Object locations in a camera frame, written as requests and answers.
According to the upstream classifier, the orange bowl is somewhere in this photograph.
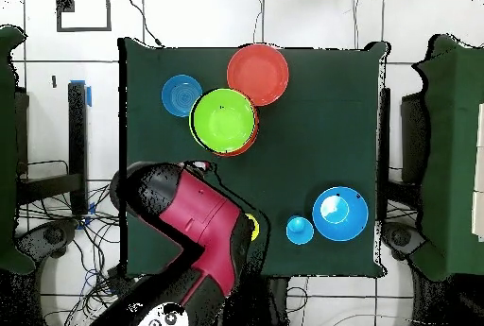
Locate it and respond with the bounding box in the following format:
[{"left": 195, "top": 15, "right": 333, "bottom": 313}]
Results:
[
  {"left": 226, "top": 43, "right": 290, "bottom": 107},
  {"left": 211, "top": 93, "right": 261, "bottom": 158}
]

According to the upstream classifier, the green bowl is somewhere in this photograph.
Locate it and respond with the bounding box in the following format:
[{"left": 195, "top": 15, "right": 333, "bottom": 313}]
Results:
[{"left": 188, "top": 88, "right": 258, "bottom": 153}]

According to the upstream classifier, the yellow cup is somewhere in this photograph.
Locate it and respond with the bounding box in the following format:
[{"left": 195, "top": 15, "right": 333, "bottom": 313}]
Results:
[{"left": 245, "top": 213, "right": 261, "bottom": 242}]

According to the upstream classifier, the small blue bowl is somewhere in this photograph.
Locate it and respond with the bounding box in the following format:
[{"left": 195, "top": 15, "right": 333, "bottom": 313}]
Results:
[{"left": 161, "top": 74, "right": 204, "bottom": 118}]

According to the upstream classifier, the dark green tablecloth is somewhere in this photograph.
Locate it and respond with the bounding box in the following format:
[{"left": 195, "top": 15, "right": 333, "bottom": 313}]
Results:
[{"left": 117, "top": 37, "right": 389, "bottom": 279}]

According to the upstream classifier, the light blue cup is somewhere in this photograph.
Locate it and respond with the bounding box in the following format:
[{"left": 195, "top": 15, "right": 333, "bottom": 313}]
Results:
[{"left": 285, "top": 214, "right": 316, "bottom": 246}]

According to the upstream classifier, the large blue bowl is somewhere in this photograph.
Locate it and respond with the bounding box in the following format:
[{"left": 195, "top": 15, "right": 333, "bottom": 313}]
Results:
[{"left": 312, "top": 186, "right": 370, "bottom": 243}]

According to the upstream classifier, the green cloth side table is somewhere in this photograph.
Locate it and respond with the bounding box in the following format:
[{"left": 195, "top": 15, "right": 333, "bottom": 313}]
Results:
[
  {"left": 0, "top": 25, "right": 36, "bottom": 275},
  {"left": 409, "top": 33, "right": 484, "bottom": 283}
]

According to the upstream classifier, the black floor cable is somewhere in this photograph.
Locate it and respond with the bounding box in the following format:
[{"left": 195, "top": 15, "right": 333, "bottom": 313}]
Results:
[{"left": 126, "top": 0, "right": 164, "bottom": 48}]

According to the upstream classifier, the tangle of cables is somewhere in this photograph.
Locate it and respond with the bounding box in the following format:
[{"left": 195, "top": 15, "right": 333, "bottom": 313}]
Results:
[{"left": 18, "top": 181, "right": 122, "bottom": 326}]

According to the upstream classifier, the black metal frame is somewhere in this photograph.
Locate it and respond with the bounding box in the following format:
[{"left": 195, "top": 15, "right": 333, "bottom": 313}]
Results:
[{"left": 14, "top": 81, "right": 90, "bottom": 215}]

